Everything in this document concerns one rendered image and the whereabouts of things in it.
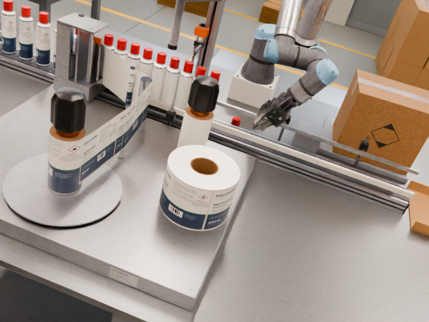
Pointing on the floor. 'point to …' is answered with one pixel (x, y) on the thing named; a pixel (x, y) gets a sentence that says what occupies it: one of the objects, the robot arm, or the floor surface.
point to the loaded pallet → (406, 45)
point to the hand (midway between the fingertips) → (256, 125)
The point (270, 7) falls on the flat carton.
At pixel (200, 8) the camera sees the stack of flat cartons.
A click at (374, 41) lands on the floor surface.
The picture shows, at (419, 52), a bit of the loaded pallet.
